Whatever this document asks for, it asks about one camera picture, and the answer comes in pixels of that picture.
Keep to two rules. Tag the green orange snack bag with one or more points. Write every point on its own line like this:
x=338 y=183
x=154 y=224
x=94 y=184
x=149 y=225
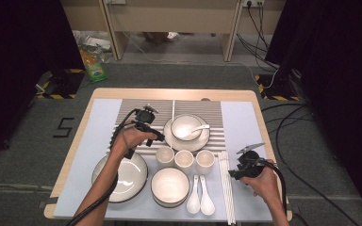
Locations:
x=94 y=67

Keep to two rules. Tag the grey table bracket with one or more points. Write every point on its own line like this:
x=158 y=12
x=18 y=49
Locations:
x=294 y=209
x=43 y=204

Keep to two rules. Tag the person's right hand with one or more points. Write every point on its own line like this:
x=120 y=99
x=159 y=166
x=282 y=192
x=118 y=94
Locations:
x=267 y=183

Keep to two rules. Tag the black curtain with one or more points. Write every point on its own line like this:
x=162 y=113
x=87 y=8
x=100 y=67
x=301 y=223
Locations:
x=19 y=47
x=342 y=62

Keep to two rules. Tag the black hazard-striped stand base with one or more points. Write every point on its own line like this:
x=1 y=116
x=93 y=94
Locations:
x=64 y=83
x=273 y=83

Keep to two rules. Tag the white dark-rimmed plate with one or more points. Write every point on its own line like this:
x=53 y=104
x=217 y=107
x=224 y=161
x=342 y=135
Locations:
x=132 y=179
x=188 y=146

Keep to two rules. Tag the white dark-rimmed bowl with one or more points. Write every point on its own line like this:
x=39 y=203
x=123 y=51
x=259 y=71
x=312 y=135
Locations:
x=169 y=185
x=170 y=205
x=180 y=123

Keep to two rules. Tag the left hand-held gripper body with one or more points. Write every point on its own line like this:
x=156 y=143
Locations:
x=144 y=118

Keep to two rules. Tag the person's left hand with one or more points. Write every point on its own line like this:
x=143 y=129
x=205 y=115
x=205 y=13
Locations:
x=128 y=139

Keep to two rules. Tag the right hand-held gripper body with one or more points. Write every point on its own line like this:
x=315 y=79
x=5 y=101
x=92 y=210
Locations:
x=251 y=164

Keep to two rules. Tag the grey striped placemat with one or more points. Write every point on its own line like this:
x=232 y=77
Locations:
x=201 y=108

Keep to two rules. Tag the white shoe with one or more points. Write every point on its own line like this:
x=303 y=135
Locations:
x=172 y=36

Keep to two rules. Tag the pale blue table cover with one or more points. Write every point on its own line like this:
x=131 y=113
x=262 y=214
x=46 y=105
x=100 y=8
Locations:
x=242 y=125

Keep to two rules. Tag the clear plastic wrapping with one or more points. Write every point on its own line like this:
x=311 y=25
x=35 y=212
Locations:
x=95 y=40

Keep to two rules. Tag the slim white chopstick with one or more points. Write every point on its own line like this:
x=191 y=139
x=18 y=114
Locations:
x=173 y=108

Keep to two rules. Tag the brown shoe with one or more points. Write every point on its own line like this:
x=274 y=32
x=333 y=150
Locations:
x=157 y=37

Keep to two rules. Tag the bundle of white chopsticks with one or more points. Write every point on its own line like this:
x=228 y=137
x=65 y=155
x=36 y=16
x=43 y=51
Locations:
x=226 y=194

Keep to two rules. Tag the small white cup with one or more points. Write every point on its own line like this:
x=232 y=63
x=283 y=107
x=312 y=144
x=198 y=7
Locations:
x=165 y=155
x=184 y=158
x=205 y=161

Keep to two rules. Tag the white ceramic spoon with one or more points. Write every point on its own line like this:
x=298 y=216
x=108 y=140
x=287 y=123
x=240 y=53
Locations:
x=193 y=205
x=207 y=205
x=185 y=132

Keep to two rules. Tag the beige wooden desk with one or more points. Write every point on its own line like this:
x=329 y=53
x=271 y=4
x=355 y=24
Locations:
x=169 y=19

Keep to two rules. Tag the white wall socket with plugs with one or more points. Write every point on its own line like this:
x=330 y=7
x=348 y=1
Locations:
x=243 y=2

